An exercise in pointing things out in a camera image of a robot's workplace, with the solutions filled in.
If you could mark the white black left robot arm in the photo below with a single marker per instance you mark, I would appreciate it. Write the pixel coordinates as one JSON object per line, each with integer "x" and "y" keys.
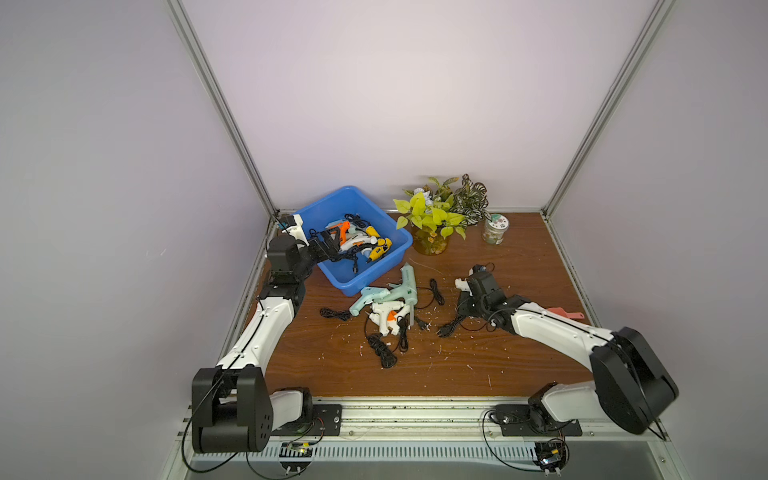
{"x": 233, "y": 410}

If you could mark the pink plastic scoop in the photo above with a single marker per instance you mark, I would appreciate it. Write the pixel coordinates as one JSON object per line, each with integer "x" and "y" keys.
{"x": 570, "y": 315}

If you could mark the green leafy potted plant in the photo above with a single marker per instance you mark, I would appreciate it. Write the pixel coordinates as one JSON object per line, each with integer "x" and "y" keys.
{"x": 431, "y": 213}

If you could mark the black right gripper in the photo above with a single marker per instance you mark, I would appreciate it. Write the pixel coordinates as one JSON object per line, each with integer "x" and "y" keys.
{"x": 471, "y": 303}

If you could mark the long mint glue gun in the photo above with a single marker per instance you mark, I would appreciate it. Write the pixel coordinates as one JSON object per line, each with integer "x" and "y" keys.
{"x": 406, "y": 291}

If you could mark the blue plastic storage box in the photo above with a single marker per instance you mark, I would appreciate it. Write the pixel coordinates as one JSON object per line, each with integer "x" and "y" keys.
{"x": 351, "y": 200}

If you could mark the small clear glass jar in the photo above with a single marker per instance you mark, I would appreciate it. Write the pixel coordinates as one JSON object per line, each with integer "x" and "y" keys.
{"x": 495, "y": 228}

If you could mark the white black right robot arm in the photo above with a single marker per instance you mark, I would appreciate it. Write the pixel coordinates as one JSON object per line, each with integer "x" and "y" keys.
{"x": 630, "y": 385}

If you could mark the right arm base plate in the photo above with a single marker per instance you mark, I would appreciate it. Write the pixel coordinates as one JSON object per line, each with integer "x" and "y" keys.
{"x": 518, "y": 420}

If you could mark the aluminium front rail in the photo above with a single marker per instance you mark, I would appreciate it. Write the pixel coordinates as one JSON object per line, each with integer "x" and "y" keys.
{"x": 420, "y": 429}

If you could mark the striped dark leaf plant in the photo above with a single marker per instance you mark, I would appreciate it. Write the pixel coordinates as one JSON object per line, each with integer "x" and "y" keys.
{"x": 471, "y": 201}

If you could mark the white orange glue gun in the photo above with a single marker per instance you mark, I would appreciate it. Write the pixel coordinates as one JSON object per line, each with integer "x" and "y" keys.
{"x": 388, "y": 315}

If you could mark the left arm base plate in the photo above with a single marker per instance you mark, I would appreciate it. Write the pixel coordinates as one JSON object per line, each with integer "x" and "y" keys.
{"x": 325, "y": 420}

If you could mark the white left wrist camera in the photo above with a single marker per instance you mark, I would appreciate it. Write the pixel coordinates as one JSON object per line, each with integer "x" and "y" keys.
{"x": 292, "y": 224}

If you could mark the yellow glue gun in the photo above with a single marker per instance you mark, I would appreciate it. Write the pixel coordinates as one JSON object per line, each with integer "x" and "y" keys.
{"x": 382, "y": 245}

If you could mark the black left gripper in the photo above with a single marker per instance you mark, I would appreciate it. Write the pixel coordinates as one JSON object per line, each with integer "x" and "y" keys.
{"x": 330, "y": 250}

